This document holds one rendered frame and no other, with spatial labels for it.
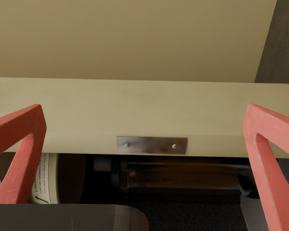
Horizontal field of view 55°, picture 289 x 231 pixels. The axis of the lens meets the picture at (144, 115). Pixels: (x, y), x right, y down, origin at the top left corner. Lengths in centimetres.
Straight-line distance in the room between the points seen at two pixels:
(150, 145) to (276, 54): 42
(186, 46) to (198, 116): 41
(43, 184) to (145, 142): 16
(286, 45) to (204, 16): 19
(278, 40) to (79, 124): 47
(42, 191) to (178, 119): 21
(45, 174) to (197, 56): 47
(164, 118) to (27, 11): 50
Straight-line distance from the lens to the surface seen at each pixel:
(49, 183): 38
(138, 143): 28
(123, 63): 71
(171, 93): 34
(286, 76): 60
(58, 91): 35
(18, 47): 76
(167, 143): 28
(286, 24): 63
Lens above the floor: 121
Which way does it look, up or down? level
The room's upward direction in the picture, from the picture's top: 89 degrees counter-clockwise
